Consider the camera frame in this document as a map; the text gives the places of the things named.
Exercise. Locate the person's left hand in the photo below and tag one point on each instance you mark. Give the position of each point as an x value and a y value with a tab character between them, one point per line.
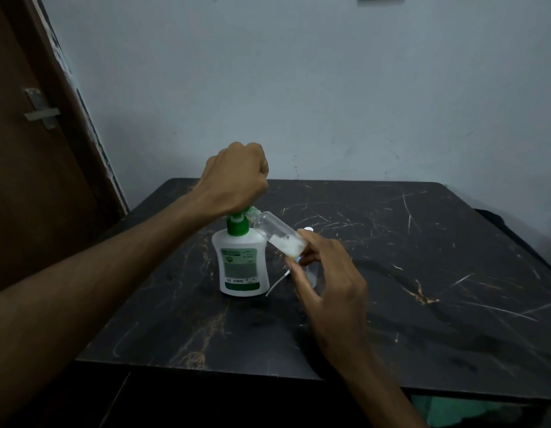
233	178

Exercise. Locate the person's right hand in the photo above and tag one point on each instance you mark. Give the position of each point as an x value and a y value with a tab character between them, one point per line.
337	303

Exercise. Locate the person's right forearm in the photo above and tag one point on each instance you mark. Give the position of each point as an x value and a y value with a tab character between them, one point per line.
378	396

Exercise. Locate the small clear bottle white cap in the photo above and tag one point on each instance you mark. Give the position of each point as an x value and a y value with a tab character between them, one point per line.
314	279

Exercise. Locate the white green hand sanitizer bottle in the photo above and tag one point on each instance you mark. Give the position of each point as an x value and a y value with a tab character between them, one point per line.
239	271

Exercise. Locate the metal door latch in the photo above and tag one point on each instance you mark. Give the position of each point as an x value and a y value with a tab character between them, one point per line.
41	113

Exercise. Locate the person's left forearm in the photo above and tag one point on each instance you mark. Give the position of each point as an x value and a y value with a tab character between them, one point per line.
79	298

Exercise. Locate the brown wooden door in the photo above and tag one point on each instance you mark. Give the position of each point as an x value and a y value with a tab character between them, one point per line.
26	196

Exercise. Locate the green cloth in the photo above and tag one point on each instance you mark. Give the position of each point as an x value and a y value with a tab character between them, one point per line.
458	414

